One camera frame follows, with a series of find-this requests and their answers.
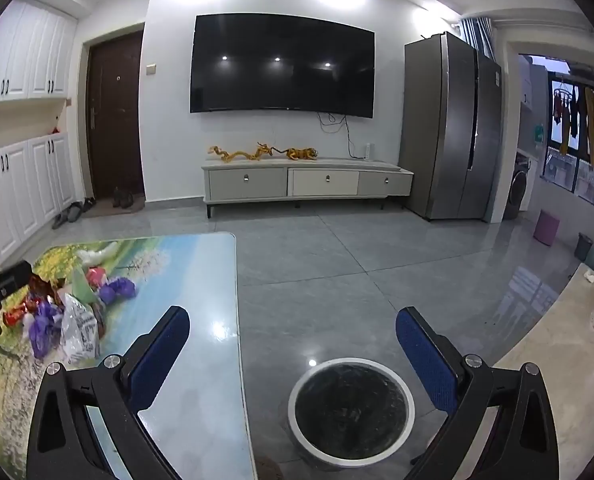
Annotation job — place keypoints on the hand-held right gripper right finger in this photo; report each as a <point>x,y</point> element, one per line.
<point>427,360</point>

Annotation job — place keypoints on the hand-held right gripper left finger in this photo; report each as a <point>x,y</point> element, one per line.
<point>159,360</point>

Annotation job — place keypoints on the brown orange wrapper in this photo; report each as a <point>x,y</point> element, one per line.
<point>42,287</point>

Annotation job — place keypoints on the large purple wrapper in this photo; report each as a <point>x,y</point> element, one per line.
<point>42,332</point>

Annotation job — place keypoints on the small purple wrapper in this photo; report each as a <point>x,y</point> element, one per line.
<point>119,287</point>

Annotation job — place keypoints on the white printed plastic bag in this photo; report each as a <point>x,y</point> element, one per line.
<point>79,330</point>

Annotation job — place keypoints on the white round trash bin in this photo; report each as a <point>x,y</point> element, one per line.
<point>352,405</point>

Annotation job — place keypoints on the green wrapper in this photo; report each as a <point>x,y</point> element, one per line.
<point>83,290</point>

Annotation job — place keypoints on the pink red wrapper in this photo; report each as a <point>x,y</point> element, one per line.
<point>96,276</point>

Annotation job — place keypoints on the landscape printed table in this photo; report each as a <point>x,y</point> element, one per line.
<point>197,285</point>

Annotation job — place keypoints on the grey slippers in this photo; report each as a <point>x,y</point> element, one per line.
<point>67,216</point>

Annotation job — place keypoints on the white floor cabinets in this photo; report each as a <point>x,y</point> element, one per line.
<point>22,185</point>

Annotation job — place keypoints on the beige marble table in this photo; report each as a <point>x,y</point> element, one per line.
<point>552,385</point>

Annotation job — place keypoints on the black shoes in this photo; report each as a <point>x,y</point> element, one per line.
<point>88,203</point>

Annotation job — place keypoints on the dark boots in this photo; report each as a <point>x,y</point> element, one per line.
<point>122,198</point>

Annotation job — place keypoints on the purple stool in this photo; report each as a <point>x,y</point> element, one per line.
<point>546,227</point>

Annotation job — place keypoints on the grey washing machine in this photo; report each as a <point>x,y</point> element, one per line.
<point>517,190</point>

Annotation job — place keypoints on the small dark bin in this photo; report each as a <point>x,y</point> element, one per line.
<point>584,246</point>

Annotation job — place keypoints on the grey television cabinet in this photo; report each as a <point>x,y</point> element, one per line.
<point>247,182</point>

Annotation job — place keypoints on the white power strip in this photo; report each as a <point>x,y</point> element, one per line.
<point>369,151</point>

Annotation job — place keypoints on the dark brown entrance door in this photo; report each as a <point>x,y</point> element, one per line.
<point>114,120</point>

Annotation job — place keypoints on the golden dragon figurine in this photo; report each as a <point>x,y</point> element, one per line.
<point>264,151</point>

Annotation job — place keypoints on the silver double-door fridge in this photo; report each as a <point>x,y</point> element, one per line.
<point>442,125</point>

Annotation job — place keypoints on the golden tiger figurine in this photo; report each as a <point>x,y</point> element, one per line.
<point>302,154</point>

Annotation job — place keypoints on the hanging sock rack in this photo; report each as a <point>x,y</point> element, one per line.
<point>564,115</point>

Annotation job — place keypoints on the blue curtain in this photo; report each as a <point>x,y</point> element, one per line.
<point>479,35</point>

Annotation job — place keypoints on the white wall cabinets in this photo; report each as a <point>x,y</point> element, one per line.
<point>27,55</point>

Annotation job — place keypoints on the black wall television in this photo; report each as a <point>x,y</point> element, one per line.
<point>282,65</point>

